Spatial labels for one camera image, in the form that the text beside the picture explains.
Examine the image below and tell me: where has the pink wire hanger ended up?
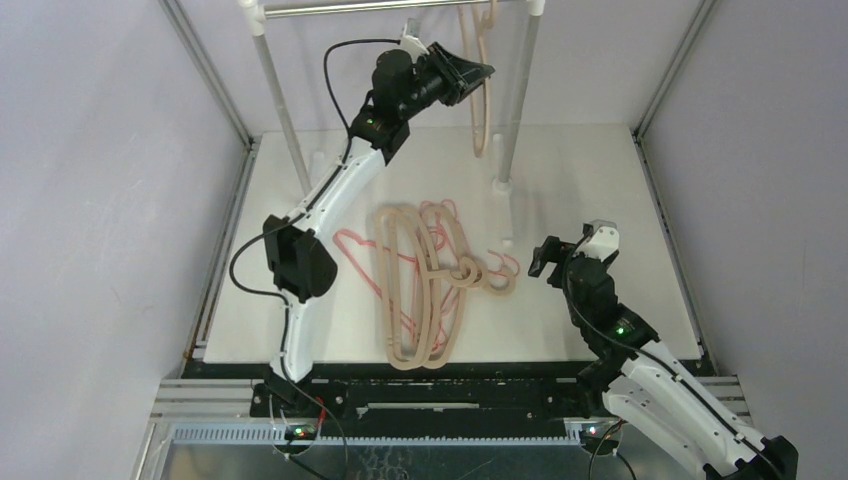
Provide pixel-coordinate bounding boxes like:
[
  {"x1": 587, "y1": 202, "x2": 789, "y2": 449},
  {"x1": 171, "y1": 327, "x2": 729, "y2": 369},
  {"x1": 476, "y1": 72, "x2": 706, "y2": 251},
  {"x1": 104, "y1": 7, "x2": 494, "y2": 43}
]
[
  {"x1": 405, "y1": 282, "x2": 464, "y2": 356},
  {"x1": 419, "y1": 199, "x2": 520, "y2": 291},
  {"x1": 332, "y1": 229, "x2": 419, "y2": 340}
]

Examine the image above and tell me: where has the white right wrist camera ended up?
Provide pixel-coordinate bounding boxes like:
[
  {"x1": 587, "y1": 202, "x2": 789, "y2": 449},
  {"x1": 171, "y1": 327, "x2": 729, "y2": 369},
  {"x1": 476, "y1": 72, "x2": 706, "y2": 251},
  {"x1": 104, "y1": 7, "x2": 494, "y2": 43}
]
[{"x1": 578, "y1": 219, "x2": 620, "y2": 261}]

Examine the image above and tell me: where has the metal clothes rack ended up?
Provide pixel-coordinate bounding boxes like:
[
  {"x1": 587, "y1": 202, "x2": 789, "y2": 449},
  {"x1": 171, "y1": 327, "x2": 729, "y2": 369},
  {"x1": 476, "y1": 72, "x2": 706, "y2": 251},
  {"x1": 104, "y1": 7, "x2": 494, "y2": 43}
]
[{"x1": 237, "y1": 0, "x2": 550, "y2": 250}]

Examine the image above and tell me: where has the right aluminium frame post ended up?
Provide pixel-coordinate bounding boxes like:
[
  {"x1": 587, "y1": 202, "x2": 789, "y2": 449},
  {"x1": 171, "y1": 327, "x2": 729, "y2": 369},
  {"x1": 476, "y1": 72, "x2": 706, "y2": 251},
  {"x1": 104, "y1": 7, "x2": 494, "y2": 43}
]
[{"x1": 631, "y1": 0, "x2": 722, "y2": 338}]

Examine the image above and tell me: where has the left aluminium frame post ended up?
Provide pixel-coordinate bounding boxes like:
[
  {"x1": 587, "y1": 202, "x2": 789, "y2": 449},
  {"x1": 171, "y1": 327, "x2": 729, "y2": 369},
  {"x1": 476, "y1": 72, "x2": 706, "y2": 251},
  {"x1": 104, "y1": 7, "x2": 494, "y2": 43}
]
[{"x1": 159, "y1": 0, "x2": 253, "y2": 347}]

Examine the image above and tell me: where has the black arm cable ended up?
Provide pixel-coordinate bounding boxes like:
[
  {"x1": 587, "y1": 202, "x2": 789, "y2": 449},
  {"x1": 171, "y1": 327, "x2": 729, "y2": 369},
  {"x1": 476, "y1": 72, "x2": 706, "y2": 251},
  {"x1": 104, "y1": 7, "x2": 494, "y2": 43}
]
[
  {"x1": 228, "y1": 38, "x2": 402, "y2": 362},
  {"x1": 561, "y1": 235, "x2": 790, "y2": 480}
]

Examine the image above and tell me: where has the beige plastic hanger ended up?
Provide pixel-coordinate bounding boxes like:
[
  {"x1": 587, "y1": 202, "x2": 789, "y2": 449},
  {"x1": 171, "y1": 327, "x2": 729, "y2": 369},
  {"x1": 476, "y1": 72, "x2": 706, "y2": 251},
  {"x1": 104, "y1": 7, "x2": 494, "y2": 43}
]
[
  {"x1": 418, "y1": 215, "x2": 518, "y2": 370},
  {"x1": 372, "y1": 205, "x2": 492, "y2": 371},
  {"x1": 457, "y1": 0, "x2": 501, "y2": 159}
]

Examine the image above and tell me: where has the left circuit board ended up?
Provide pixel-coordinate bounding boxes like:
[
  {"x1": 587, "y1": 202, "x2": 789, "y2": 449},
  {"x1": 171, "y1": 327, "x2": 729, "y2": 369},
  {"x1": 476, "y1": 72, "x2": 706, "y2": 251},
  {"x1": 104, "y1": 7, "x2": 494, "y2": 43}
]
[{"x1": 284, "y1": 425, "x2": 320, "y2": 444}]

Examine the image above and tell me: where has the aluminium frame post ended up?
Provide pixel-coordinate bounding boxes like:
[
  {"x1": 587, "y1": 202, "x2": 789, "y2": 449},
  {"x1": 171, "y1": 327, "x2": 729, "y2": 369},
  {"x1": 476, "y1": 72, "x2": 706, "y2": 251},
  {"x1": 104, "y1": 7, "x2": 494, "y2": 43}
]
[
  {"x1": 631, "y1": 0, "x2": 722, "y2": 338},
  {"x1": 159, "y1": 0, "x2": 253, "y2": 347}
]

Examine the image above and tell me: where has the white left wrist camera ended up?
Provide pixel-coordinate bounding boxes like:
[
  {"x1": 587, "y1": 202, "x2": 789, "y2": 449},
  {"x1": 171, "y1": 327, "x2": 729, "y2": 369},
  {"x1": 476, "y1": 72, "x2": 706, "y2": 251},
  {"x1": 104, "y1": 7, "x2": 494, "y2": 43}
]
[{"x1": 398, "y1": 17, "x2": 427, "y2": 63}]

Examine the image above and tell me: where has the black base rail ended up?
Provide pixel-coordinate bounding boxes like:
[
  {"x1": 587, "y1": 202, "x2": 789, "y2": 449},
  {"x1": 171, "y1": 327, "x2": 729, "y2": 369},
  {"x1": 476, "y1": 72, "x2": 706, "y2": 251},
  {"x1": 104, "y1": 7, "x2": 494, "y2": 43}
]
[{"x1": 249, "y1": 361, "x2": 615, "y2": 441}]

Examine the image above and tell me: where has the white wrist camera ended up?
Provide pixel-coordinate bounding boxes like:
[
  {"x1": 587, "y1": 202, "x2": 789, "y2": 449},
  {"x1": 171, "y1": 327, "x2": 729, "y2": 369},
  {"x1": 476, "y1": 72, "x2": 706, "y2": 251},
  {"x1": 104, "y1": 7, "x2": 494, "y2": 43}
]
[
  {"x1": 398, "y1": 17, "x2": 427, "y2": 63},
  {"x1": 578, "y1": 219, "x2": 620, "y2": 261}
]

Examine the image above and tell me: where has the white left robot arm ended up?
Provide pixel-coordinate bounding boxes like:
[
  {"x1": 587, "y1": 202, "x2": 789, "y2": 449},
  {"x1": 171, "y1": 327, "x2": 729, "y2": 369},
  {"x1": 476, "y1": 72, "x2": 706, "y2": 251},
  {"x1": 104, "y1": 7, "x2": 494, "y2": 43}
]
[{"x1": 263, "y1": 40, "x2": 495, "y2": 417}]

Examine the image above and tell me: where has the right circuit board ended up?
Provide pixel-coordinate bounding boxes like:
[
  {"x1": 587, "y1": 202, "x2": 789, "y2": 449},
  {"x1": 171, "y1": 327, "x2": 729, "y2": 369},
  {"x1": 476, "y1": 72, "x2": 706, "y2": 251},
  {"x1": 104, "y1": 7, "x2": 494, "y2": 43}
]
[{"x1": 580, "y1": 424, "x2": 621, "y2": 447}]

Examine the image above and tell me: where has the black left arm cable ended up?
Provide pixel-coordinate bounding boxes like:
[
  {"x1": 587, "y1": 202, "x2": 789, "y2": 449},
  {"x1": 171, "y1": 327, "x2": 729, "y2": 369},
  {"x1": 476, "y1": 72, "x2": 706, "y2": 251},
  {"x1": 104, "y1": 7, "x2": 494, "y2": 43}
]
[{"x1": 228, "y1": 38, "x2": 402, "y2": 362}]

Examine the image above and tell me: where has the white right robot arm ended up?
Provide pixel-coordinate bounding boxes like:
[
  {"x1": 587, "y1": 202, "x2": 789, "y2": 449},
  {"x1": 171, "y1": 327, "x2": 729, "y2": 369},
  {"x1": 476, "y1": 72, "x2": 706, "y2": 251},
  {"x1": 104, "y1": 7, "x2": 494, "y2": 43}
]
[{"x1": 528, "y1": 225, "x2": 799, "y2": 479}]

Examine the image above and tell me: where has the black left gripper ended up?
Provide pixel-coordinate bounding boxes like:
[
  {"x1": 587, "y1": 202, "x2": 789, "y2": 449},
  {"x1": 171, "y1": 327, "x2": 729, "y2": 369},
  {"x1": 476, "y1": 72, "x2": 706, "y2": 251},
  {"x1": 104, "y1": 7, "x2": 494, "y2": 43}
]
[{"x1": 398, "y1": 44, "x2": 493, "y2": 121}]

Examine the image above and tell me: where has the circuit board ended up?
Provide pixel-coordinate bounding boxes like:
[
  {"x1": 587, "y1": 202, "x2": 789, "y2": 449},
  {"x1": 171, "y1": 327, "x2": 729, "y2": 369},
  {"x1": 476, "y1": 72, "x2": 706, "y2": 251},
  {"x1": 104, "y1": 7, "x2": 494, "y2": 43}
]
[
  {"x1": 284, "y1": 425, "x2": 320, "y2": 444},
  {"x1": 580, "y1": 424, "x2": 621, "y2": 447}
]

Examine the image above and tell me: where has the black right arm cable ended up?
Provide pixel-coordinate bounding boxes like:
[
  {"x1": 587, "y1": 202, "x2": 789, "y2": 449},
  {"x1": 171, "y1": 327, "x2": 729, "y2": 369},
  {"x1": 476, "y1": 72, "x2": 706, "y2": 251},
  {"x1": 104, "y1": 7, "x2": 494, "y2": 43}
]
[{"x1": 561, "y1": 235, "x2": 790, "y2": 480}]

